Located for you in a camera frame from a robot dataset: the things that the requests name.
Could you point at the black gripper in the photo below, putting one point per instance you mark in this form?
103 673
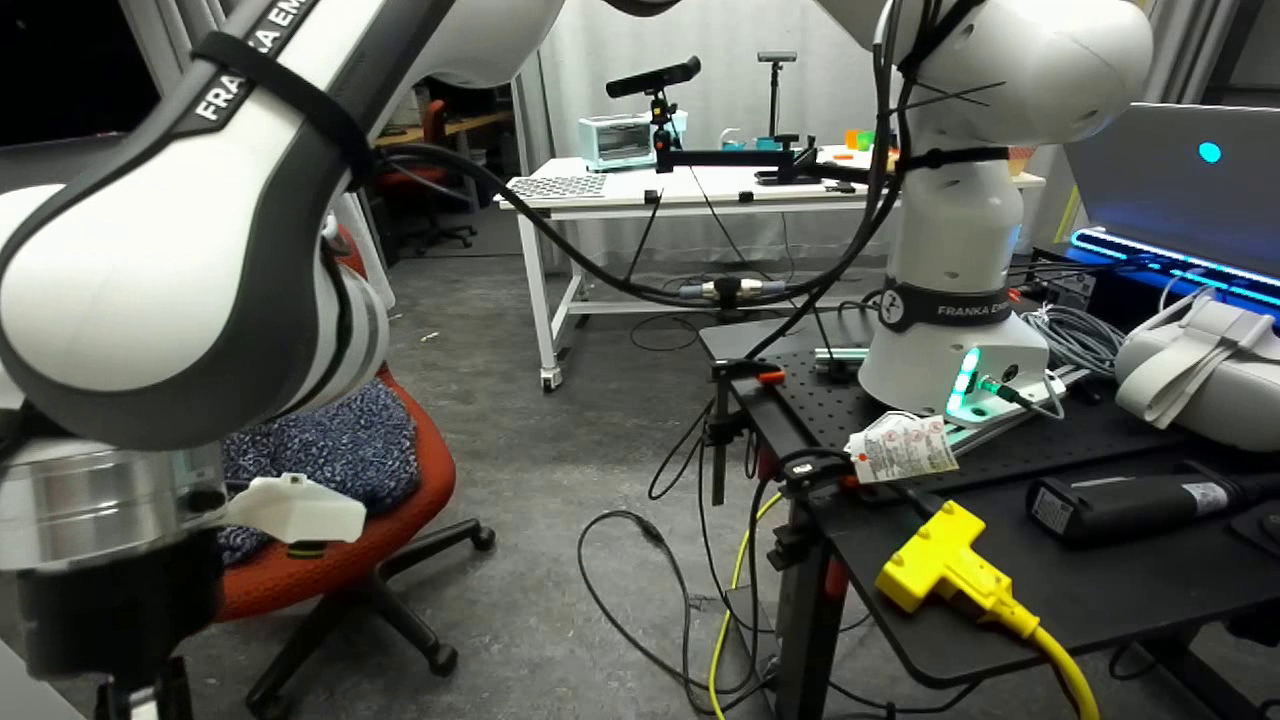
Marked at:
122 615

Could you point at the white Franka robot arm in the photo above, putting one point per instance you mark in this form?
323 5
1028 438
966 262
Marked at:
135 264

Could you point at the blue knitted cloth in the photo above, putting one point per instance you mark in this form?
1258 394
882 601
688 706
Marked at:
344 447

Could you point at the orange office chair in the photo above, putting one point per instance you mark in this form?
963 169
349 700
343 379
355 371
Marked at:
413 492

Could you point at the grey curtain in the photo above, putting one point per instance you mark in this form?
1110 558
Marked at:
157 26

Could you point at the white metal table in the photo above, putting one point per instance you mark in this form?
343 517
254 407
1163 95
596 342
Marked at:
585 187

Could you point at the clear teal box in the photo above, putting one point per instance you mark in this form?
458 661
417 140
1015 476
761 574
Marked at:
613 140

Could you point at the crumpled white packet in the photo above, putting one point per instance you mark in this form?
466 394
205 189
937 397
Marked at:
903 447

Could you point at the black upright stand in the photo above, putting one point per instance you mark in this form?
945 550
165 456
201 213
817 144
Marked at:
777 95

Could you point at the black power supply brick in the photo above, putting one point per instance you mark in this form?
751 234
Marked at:
1132 507

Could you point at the black robot table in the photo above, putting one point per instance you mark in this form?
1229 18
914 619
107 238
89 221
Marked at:
1175 585

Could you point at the white VR headset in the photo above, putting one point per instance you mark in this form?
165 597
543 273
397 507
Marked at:
1200 374

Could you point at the grey laptop with blue light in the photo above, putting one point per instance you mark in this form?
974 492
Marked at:
1185 187

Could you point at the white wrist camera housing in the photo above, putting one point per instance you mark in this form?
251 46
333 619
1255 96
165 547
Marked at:
300 507

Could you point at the black clamp post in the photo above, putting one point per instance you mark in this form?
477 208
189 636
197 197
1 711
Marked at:
723 426

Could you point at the black stereo camera bar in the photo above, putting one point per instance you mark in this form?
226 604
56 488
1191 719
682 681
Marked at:
652 79

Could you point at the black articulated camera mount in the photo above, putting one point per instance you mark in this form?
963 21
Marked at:
744 159

